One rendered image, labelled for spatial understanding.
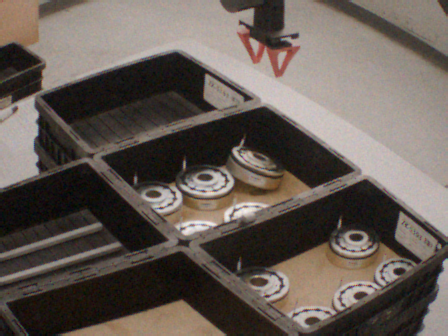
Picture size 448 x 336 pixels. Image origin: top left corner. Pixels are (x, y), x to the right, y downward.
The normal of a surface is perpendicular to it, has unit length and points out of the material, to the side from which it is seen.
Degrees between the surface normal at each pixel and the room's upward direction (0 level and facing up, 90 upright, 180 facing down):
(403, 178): 0
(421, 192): 0
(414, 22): 90
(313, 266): 0
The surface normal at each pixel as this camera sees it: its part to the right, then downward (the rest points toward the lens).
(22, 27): 0.66, 0.17
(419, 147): 0.07, -0.85
